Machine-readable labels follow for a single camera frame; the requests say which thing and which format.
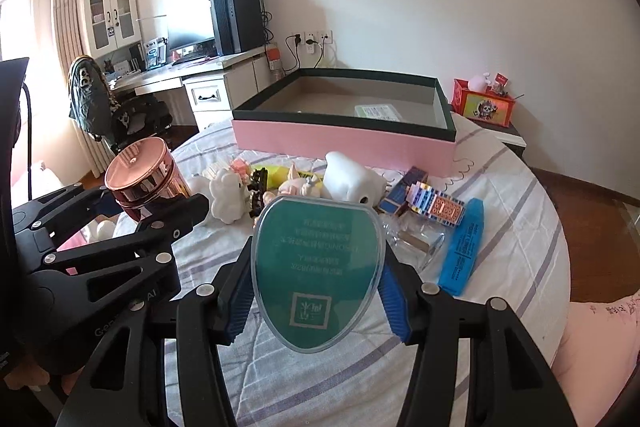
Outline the pink pig figurine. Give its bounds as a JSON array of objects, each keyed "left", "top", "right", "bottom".
[{"left": 277, "top": 164, "right": 331, "bottom": 200}]

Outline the striped white quilt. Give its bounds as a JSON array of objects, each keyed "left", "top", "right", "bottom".
[{"left": 112, "top": 112, "right": 573, "bottom": 427}]

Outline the green and white label card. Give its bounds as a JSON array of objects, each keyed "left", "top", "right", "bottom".
[{"left": 354, "top": 103, "right": 402, "bottom": 122}]

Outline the pink pillow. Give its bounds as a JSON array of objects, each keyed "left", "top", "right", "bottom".
[{"left": 550, "top": 289, "right": 640, "bottom": 388}]

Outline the black power cable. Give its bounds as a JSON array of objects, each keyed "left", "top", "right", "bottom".
[{"left": 284, "top": 34, "right": 301, "bottom": 72}]

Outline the clear bottle with orange cap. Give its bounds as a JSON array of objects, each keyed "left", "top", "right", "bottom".
[{"left": 266, "top": 44, "right": 282, "bottom": 80}]

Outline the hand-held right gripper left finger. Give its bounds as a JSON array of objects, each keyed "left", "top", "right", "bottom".
[{"left": 57, "top": 237, "right": 261, "bottom": 427}]

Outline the clear plastic box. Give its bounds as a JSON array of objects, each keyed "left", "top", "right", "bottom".
[{"left": 382, "top": 212, "right": 447, "bottom": 272}]

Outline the rose gold jar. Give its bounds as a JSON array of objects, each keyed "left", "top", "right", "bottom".
[{"left": 104, "top": 137, "right": 193, "bottom": 223}]

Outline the white cup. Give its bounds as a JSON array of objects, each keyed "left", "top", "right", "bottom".
[{"left": 322, "top": 152, "right": 386, "bottom": 206}]

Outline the white desk with drawers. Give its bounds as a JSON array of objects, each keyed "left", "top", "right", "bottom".
[{"left": 105, "top": 47, "right": 286, "bottom": 132}]

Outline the blue and white box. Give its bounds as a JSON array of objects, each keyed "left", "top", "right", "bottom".
[{"left": 144, "top": 38, "right": 167, "bottom": 68}]

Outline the black computer tower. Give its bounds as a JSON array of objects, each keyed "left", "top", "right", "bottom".
[{"left": 209, "top": 0, "right": 266, "bottom": 56}]

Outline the white glass-door cabinet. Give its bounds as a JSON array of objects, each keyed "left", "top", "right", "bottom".
[{"left": 76, "top": 0, "right": 143, "bottom": 60}]

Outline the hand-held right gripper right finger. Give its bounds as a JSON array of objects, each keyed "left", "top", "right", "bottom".
[{"left": 377, "top": 252, "right": 578, "bottom": 427}]

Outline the pink box with dark rim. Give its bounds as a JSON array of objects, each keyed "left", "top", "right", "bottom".
[{"left": 231, "top": 68, "right": 457, "bottom": 178}]

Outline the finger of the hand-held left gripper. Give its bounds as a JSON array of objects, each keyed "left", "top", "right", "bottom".
[
  {"left": 30, "top": 193, "right": 210, "bottom": 308},
  {"left": 12, "top": 184, "right": 121, "bottom": 253}
]

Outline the white bear figurine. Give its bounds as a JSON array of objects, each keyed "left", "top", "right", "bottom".
[{"left": 207, "top": 169, "right": 251, "bottom": 225}]

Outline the black office chair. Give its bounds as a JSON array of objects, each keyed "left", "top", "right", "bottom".
[{"left": 67, "top": 55, "right": 173, "bottom": 152}]

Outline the red printed box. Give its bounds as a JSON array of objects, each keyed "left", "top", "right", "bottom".
[{"left": 452, "top": 78, "right": 516, "bottom": 128}]

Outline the colourful building block toy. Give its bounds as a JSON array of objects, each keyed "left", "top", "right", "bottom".
[{"left": 405, "top": 182, "right": 466, "bottom": 225}]

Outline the black computer monitor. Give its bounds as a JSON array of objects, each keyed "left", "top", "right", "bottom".
[{"left": 166, "top": 14, "right": 217, "bottom": 55}]

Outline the blue highlighter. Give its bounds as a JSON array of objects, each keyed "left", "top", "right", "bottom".
[{"left": 437, "top": 198, "right": 486, "bottom": 295}]

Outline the navy and orange small box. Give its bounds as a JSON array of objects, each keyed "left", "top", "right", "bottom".
[{"left": 378, "top": 166, "right": 428, "bottom": 215}]

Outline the dark-topped white nightstand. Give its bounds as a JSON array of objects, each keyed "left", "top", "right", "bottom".
[{"left": 450, "top": 104, "right": 528, "bottom": 162}]

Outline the green oval mirror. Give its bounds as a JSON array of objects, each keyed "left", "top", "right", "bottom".
[{"left": 251, "top": 195, "right": 387, "bottom": 353}]

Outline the black hair clip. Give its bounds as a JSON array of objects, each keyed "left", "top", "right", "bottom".
[{"left": 245, "top": 169, "right": 268, "bottom": 220}]

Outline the beige curtain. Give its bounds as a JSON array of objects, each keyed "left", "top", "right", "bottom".
[{"left": 50, "top": 0, "right": 121, "bottom": 178}]

